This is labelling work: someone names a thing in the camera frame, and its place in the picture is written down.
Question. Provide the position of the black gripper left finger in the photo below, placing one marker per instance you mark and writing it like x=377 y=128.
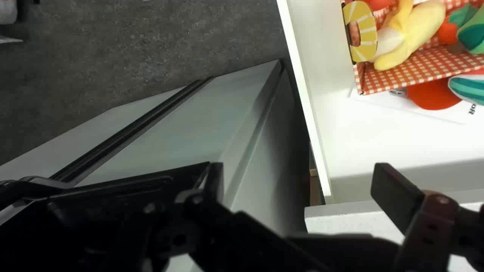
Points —
x=167 y=226

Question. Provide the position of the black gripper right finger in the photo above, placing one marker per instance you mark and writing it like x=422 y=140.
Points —
x=428 y=226

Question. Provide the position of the red apple plush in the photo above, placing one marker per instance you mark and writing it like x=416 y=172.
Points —
x=431 y=95

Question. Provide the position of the orange checkered toy basket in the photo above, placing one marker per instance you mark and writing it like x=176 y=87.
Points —
x=424 y=68

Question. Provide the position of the yellow banana plush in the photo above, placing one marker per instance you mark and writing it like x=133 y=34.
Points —
x=410 y=31

